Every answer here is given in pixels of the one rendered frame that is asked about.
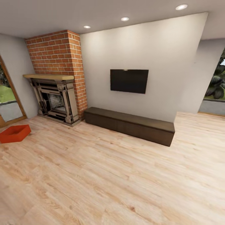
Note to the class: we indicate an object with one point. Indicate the cabinet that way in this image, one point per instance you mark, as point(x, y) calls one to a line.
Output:
point(158, 131)

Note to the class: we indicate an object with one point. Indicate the wall mounted tv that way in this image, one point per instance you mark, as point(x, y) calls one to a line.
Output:
point(128, 80)

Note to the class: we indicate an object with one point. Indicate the countertop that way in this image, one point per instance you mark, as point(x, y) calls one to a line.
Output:
point(46, 76)

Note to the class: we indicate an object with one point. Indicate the storage box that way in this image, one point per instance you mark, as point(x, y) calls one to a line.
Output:
point(15, 134)

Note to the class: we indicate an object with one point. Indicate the wood fireplace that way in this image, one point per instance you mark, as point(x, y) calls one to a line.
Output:
point(56, 99)

